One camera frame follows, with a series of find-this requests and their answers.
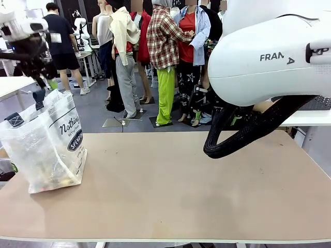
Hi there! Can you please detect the black right arm cable sleeve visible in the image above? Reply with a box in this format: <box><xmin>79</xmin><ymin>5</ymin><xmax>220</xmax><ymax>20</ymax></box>
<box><xmin>203</xmin><ymin>95</ymin><xmax>317</xmax><ymax>159</ymax></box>

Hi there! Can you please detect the person in dark T-shirt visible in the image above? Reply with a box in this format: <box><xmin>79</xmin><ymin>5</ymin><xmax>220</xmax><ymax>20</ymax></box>
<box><xmin>42</xmin><ymin>2</ymin><xmax>91</xmax><ymax>96</ymax></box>

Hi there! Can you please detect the black left arm cable sleeve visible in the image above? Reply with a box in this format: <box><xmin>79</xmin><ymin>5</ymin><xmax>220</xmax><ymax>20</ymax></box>
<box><xmin>0</xmin><ymin>51</ymin><xmax>24</xmax><ymax>63</ymax></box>

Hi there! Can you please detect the mannequin in cream jacket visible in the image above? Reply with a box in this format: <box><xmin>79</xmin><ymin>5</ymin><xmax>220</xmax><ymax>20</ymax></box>
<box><xmin>108</xmin><ymin>6</ymin><xmax>142</xmax><ymax>119</ymax></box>

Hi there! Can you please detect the clear printed shopping bag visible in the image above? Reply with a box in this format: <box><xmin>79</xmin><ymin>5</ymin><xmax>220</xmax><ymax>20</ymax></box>
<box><xmin>0</xmin><ymin>88</ymin><xmax>88</xmax><ymax>195</ymax></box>

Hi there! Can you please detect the mannequin in red jacket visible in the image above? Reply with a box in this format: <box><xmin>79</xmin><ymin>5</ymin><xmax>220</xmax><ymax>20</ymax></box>
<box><xmin>130</xmin><ymin>4</ymin><xmax>156</xmax><ymax>104</ymax></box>

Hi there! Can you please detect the white board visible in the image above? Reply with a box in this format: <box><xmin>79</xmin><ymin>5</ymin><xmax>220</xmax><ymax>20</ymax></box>
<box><xmin>24</xmin><ymin>8</ymin><xmax>45</xmax><ymax>25</ymax></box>

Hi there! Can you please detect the black arm cable sleeve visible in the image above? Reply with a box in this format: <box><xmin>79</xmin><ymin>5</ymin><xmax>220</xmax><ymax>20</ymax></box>
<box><xmin>203</xmin><ymin>95</ymin><xmax>317</xmax><ymax>159</ymax></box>
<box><xmin>0</xmin><ymin>51</ymin><xmax>24</xmax><ymax>63</ymax></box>

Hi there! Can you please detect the mannequin in white tank top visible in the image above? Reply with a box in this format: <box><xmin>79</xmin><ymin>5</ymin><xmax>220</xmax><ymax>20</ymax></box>
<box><xmin>92</xmin><ymin>0</ymin><xmax>116</xmax><ymax>101</ymax></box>

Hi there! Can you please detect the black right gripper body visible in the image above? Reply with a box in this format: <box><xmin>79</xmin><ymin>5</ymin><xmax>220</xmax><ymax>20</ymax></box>
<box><xmin>206</xmin><ymin>88</ymin><xmax>234</xmax><ymax>111</ymax></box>

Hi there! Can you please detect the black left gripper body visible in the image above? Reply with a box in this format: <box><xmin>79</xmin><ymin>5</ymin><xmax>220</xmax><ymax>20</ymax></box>
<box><xmin>11</xmin><ymin>36</ymin><xmax>56</xmax><ymax>78</ymax></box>

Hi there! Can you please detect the mannequin in red top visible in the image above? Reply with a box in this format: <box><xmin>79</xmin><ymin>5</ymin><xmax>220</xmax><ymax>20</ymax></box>
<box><xmin>172</xmin><ymin>4</ymin><xmax>212</xmax><ymax>124</ymax></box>

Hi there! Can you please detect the white side table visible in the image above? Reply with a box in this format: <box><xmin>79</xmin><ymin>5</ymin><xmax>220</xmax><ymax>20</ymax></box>
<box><xmin>0</xmin><ymin>75</ymin><xmax>39</xmax><ymax>109</ymax></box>
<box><xmin>278</xmin><ymin>110</ymin><xmax>331</xmax><ymax>179</ymax></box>

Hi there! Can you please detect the mannequin in black jacket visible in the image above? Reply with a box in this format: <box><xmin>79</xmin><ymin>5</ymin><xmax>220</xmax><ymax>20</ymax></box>
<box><xmin>200</xmin><ymin>4</ymin><xmax>223</xmax><ymax>90</ymax></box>

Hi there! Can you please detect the background work desk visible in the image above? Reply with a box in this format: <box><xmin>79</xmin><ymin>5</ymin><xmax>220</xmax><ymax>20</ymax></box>
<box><xmin>76</xmin><ymin>45</ymin><xmax>102</xmax><ymax>87</ymax></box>

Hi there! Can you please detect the mannequin in plaid shirt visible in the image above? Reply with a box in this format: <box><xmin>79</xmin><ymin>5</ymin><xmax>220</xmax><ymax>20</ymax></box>
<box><xmin>146</xmin><ymin>5</ymin><xmax>194</xmax><ymax>127</ymax></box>

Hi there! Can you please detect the black cloth heap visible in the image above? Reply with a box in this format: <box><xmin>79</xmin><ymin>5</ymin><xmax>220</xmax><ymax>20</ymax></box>
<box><xmin>106</xmin><ymin>85</ymin><xmax>125</xmax><ymax>113</ymax></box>

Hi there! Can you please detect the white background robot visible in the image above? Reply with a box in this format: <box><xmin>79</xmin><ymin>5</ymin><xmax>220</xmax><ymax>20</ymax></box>
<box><xmin>69</xmin><ymin>9</ymin><xmax>93</xmax><ymax>52</ymax></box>

